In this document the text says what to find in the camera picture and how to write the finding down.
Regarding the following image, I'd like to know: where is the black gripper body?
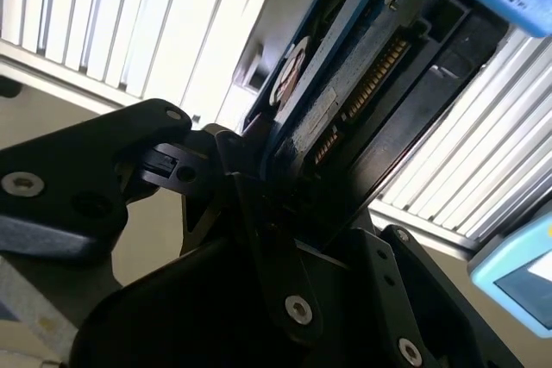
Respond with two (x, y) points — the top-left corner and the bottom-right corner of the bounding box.
(71, 229), (380, 368)

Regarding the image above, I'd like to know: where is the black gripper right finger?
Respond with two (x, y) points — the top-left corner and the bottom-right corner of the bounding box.
(327, 224), (510, 368)

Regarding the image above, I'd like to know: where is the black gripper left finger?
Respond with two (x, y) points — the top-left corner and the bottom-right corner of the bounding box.
(0, 98), (325, 347)

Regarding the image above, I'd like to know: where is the hard disk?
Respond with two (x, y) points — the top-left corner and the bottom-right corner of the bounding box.
(239, 0), (552, 248)

